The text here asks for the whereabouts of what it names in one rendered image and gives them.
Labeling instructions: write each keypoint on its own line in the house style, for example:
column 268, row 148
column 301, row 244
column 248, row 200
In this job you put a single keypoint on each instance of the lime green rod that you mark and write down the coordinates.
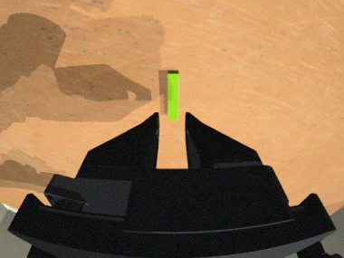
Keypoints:
column 172, row 94

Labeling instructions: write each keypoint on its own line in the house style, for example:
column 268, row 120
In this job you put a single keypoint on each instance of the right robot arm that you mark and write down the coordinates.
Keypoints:
column 314, row 250

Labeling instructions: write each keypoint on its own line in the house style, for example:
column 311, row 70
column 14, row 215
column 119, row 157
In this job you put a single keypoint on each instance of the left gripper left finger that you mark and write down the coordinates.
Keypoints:
column 129, row 148

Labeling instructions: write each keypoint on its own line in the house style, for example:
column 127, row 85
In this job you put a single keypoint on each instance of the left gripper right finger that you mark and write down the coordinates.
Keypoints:
column 215, row 148

